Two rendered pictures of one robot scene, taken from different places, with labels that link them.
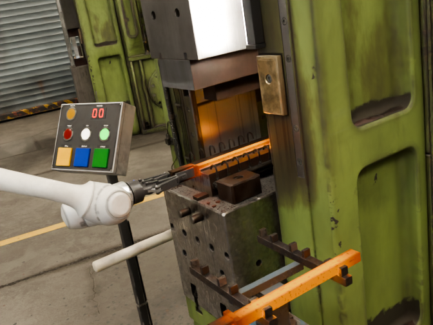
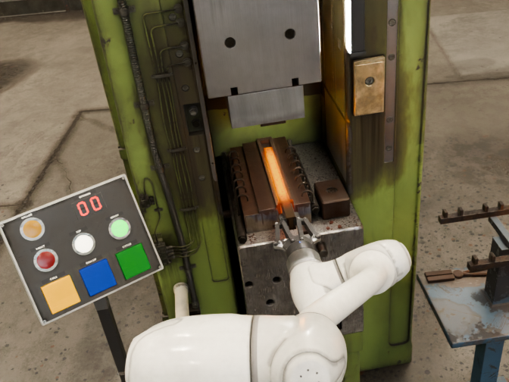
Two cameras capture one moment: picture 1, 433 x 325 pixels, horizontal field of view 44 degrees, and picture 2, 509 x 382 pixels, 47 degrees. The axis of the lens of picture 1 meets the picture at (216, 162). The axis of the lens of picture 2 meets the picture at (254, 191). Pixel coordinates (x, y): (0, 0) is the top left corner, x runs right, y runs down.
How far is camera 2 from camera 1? 180 cm
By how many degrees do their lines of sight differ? 57
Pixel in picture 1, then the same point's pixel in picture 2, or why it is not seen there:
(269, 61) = (373, 64)
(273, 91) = (375, 92)
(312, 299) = not seen: hidden behind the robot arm
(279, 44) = (382, 45)
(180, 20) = (294, 42)
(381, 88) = not seen: hidden behind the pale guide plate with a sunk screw
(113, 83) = not seen: outside the picture
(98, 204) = (402, 264)
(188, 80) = (295, 109)
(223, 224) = (360, 236)
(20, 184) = (363, 295)
